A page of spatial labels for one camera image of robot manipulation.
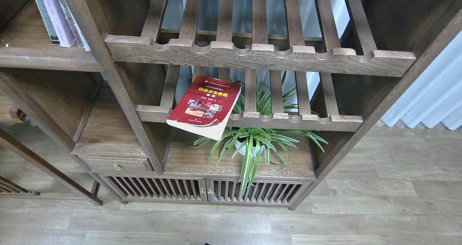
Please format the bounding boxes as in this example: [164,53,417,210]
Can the dark wooden bookshelf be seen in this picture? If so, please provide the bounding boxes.
[1,0,461,210]

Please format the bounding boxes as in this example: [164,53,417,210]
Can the white standing books on shelf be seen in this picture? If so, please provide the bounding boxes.
[59,0,91,51]

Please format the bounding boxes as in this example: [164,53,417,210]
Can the black yellow-green cover book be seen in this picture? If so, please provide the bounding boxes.
[35,0,60,45]

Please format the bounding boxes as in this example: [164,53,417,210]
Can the green spider plant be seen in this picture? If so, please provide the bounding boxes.
[208,83,328,198]

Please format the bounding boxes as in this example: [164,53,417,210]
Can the white curtain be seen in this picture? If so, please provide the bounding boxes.
[380,33,462,130]

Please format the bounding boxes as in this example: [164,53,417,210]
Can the red cover book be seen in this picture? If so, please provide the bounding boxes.
[166,75,241,140]

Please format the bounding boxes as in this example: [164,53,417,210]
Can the white lavender cover book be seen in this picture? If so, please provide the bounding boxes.
[43,0,74,48]

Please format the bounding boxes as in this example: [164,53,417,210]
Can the white plant pot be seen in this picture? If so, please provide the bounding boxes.
[234,138,265,157]

